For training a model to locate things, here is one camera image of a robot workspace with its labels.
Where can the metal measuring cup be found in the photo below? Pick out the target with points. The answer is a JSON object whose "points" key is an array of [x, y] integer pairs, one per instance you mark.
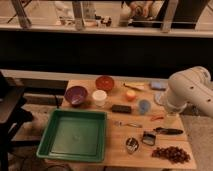
{"points": [[149, 138]]}

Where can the metal fork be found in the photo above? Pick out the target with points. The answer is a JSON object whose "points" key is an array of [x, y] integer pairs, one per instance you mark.
{"points": [[119, 123]]}

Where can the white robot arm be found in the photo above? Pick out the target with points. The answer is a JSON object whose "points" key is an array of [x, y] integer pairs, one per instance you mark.
{"points": [[189, 86]]}

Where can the orange apple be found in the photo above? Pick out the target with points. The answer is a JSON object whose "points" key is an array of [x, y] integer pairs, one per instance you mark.
{"points": [[130, 95]]}

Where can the yellow banana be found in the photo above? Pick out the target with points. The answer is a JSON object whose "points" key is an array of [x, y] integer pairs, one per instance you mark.
{"points": [[138, 87]]}

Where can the blue plastic cup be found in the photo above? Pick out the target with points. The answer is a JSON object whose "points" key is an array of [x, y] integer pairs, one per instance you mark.
{"points": [[144, 106]]}

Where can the purple bowl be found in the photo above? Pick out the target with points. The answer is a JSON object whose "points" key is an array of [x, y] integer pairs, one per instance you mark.
{"points": [[76, 95]]}

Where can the black rectangular block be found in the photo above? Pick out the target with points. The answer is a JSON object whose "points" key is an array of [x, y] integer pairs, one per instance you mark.
{"points": [[121, 109]]}

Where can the black chair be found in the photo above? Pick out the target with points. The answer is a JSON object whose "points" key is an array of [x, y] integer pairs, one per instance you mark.
{"points": [[12, 117]]}

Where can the green plastic tray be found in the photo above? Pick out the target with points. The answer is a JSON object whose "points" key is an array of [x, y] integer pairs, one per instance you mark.
{"points": [[74, 135]]}

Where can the white plastic cup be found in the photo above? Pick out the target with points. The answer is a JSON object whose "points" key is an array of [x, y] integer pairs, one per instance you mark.
{"points": [[99, 97]]}

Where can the orange carrot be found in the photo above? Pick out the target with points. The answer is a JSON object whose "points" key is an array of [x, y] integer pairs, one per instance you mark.
{"points": [[154, 118]]}

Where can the bunch of dark grapes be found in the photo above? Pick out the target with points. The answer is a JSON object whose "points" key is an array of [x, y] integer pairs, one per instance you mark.
{"points": [[172, 153]]}

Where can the red bowl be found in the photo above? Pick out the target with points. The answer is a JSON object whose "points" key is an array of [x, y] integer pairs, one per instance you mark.
{"points": [[105, 83]]}

